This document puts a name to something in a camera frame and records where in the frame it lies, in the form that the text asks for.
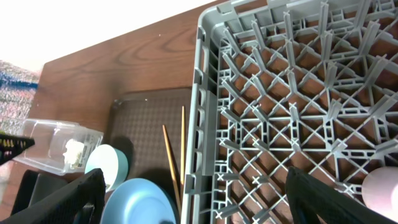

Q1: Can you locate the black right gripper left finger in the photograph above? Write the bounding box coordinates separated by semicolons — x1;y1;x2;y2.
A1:
1;169;105;224

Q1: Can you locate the black plastic bin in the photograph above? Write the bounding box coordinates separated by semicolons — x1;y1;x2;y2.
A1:
11;170;68;215

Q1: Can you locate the blue plate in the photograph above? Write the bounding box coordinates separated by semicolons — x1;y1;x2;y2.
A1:
100;178;178;224

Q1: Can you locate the dark brown serving tray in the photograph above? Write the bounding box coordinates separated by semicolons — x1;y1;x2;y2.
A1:
104;88;192;199

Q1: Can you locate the wooden chopstick right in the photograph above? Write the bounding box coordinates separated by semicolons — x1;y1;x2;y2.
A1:
180;106;185;202

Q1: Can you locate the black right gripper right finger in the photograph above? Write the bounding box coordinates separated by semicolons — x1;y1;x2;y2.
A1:
285;166;394;224

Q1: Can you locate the light blue rice bowl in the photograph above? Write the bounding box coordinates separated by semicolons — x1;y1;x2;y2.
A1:
85;144;129;192

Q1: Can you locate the wooden chopstick left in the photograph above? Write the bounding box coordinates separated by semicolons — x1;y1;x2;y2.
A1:
162;124;182;215

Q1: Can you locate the grey dishwasher rack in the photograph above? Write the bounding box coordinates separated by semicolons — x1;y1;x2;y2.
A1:
180;0;397;223

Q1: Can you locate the wooden chopstick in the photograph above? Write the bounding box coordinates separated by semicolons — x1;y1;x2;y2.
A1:
162;124;182;215
180;106;185;202

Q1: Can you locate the white paper napkin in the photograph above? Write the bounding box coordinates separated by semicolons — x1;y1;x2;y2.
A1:
63;139;85;169

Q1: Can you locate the pink plastic cup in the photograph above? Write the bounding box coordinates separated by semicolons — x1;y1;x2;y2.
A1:
361;167;398;222

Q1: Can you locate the clear plastic bin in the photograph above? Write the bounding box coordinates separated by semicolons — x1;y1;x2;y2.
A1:
14;119;103;175

